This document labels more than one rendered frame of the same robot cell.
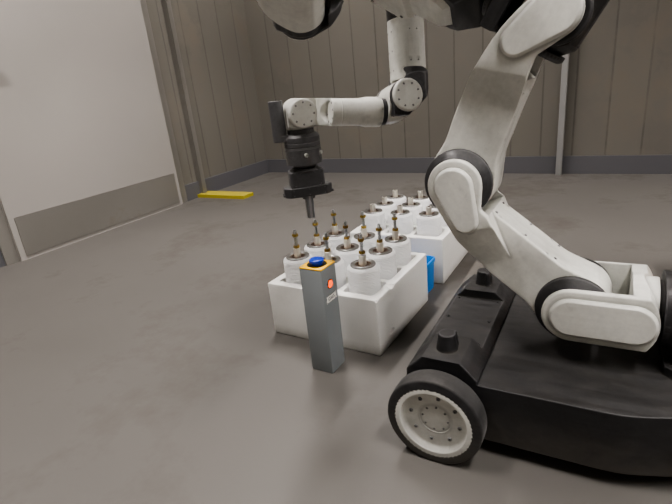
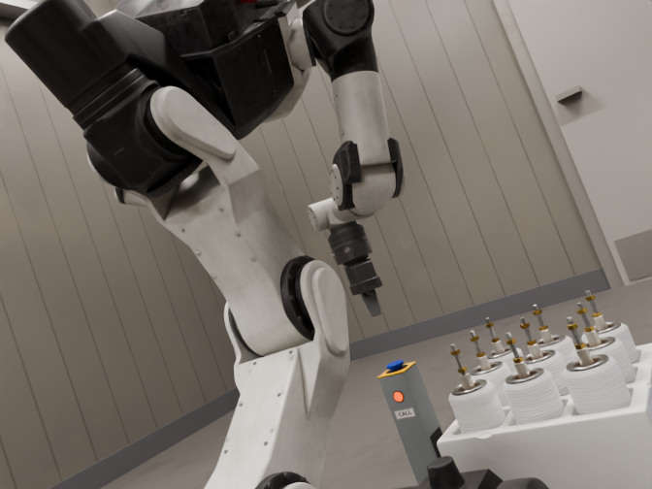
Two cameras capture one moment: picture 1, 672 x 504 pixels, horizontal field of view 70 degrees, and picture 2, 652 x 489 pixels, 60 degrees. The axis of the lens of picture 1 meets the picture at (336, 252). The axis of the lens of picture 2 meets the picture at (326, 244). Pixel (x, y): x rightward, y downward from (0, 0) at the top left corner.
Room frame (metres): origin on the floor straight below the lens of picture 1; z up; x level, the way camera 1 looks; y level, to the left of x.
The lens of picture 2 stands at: (1.14, -1.25, 0.55)
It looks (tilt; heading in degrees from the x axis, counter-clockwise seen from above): 4 degrees up; 90
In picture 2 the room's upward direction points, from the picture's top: 21 degrees counter-clockwise
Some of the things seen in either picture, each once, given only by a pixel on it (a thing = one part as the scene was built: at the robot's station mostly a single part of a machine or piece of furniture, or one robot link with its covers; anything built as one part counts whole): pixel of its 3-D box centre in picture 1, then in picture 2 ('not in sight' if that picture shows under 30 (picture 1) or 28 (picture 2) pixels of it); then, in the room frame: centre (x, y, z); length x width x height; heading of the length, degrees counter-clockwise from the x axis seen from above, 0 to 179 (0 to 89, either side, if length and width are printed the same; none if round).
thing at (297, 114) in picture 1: (295, 123); (336, 222); (1.18, 0.07, 0.68); 0.11 x 0.11 x 0.11; 13
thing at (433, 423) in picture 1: (436, 416); not in sight; (0.81, -0.17, 0.10); 0.20 x 0.05 x 0.20; 59
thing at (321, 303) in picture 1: (323, 317); (421, 435); (1.19, 0.05, 0.16); 0.07 x 0.07 x 0.31; 57
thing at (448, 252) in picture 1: (412, 241); not in sight; (1.92, -0.33, 0.09); 0.39 x 0.39 x 0.18; 59
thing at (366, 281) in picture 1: (365, 292); (485, 430); (1.31, -0.08, 0.16); 0.10 x 0.10 x 0.18
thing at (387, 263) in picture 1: (382, 277); (542, 421); (1.41, -0.14, 0.16); 0.10 x 0.10 x 0.18
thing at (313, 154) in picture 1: (305, 170); (357, 266); (1.19, 0.05, 0.57); 0.13 x 0.10 x 0.12; 101
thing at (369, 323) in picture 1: (352, 292); (567, 430); (1.47, -0.04, 0.09); 0.39 x 0.39 x 0.18; 57
